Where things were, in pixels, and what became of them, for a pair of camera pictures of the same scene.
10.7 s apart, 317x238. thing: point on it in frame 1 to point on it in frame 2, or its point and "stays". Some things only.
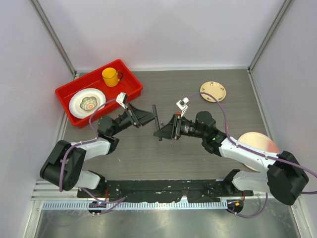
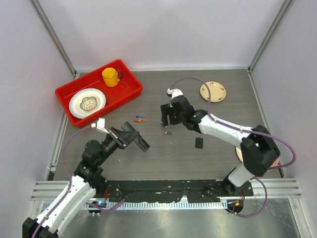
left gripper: [138, 117] to [122, 138]
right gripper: [173, 129] to [165, 109]
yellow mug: [111, 77] stays
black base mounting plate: [194, 191] stays
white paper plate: [86, 102] stays
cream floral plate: [215, 89] stays
